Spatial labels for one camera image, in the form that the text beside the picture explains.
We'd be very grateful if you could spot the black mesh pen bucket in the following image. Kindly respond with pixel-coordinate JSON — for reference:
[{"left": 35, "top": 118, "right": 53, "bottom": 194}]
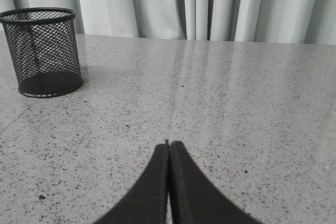
[{"left": 1, "top": 7, "right": 83, "bottom": 98}]

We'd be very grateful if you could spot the white pleated curtain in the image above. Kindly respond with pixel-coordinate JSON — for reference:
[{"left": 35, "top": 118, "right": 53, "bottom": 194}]
[{"left": 1, "top": 0, "right": 335, "bottom": 45}]

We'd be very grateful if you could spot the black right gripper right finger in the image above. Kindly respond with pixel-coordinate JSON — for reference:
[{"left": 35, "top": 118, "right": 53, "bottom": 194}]
[{"left": 169, "top": 141, "right": 258, "bottom": 223}]

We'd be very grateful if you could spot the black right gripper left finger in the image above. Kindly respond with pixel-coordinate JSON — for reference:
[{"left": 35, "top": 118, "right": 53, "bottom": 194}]
[{"left": 96, "top": 144, "right": 169, "bottom": 224}]

